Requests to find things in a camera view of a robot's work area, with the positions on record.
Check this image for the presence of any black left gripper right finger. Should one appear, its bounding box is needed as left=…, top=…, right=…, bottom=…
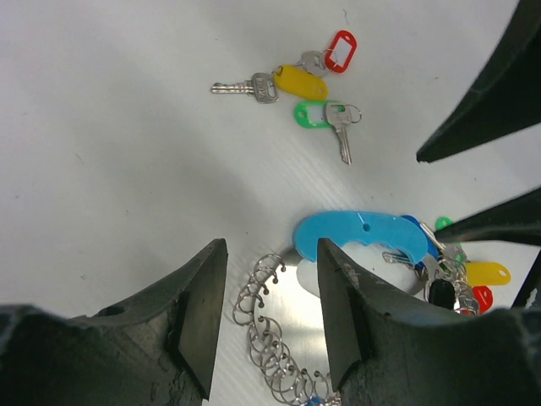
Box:
left=318, top=239, right=540, bottom=405

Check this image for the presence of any yellow key tag on organizer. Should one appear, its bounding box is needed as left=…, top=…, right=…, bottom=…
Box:
left=466, top=261, right=511, bottom=287

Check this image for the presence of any black key tag on organizer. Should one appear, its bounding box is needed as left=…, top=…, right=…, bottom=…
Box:
left=428, top=279, right=456, bottom=310

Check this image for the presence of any key with red tag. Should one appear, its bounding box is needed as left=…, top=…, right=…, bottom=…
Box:
left=293, top=30, right=358, bottom=78

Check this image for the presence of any metal keyring organizer blue handle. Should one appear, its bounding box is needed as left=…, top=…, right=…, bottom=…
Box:
left=232, top=210, right=512, bottom=406

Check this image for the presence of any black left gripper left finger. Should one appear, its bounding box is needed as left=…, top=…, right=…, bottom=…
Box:
left=1, top=239, right=227, bottom=405

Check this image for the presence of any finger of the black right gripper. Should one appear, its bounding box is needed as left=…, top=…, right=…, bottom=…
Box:
left=435, top=198, right=540, bottom=247
left=416, top=0, right=540, bottom=162

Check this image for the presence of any key with yellow tag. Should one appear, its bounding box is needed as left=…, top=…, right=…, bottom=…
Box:
left=210, top=64, right=329, bottom=104

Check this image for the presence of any key with green tag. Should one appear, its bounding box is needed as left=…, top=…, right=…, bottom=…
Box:
left=293, top=101, right=363, bottom=165

